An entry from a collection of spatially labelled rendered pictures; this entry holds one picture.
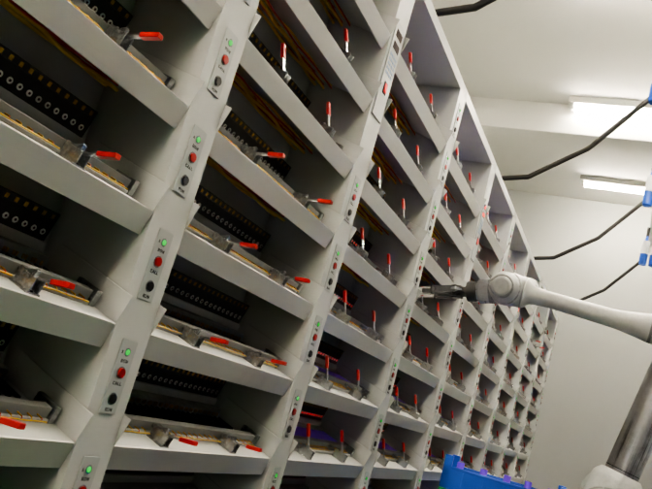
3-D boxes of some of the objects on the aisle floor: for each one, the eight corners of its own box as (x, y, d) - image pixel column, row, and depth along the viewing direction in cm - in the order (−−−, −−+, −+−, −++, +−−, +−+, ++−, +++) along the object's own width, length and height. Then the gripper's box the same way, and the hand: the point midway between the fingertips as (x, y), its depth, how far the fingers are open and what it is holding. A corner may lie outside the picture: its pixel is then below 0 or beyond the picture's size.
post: (245, 609, 175) (421, -24, 211) (226, 615, 167) (412, -45, 202) (179, 579, 184) (358, -24, 219) (157, 584, 175) (347, -45, 211)
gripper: (473, 296, 257) (408, 297, 266) (481, 306, 271) (419, 307, 280) (473, 276, 259) (408, 277, 268) (481, 286, 273) (420, 287, 282)
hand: (423, 292), depth 273 cm, fingers open, 3 cm apart
